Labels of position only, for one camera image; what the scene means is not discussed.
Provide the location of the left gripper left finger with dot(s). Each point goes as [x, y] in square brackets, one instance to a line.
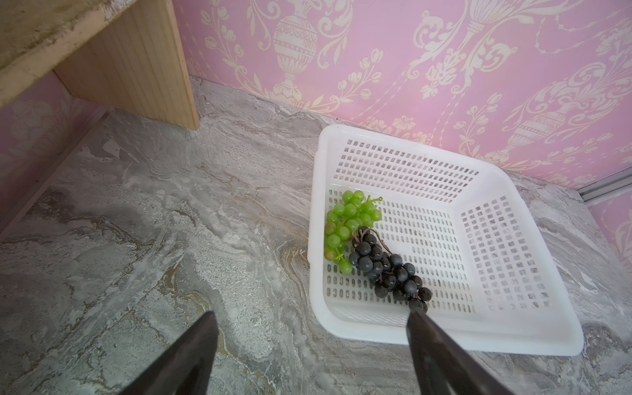
[186, 366]

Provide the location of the green grape bunch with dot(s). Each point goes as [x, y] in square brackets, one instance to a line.
[351, 216]

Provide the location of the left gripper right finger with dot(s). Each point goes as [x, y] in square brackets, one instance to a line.
[441, 365]

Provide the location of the white plastic basket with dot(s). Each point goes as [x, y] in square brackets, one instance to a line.
[462, 223]

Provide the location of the wooden shelf unit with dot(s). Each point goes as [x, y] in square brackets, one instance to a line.
[126, 55]

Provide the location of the black grape bunch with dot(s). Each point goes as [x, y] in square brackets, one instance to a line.
[391, 278]

